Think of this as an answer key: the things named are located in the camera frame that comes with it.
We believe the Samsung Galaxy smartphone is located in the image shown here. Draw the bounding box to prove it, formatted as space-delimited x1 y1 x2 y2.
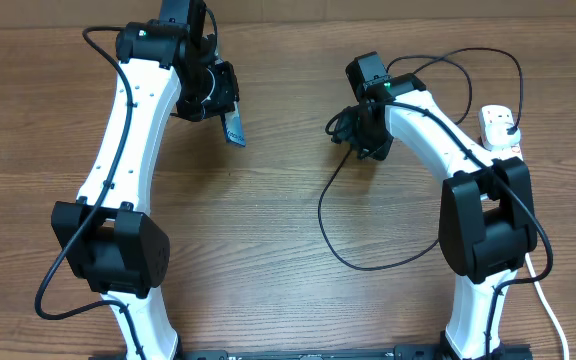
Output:
221 102 246 147

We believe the black USB charging cable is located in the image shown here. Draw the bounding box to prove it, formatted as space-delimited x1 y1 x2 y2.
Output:
317 47 525 273

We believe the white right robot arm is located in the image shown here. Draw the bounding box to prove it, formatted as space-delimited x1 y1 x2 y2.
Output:
326 52 538 359

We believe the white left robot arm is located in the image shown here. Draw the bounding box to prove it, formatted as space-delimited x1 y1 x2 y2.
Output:
51 0 246 359

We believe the white charger plug adapter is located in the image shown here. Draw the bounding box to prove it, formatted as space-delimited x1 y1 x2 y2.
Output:
482 123 521 151

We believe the white power strip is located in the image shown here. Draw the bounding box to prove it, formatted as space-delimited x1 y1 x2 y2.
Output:
478 105 523 159

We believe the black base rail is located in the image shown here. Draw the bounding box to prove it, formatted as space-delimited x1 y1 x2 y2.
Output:
87 343 534 360

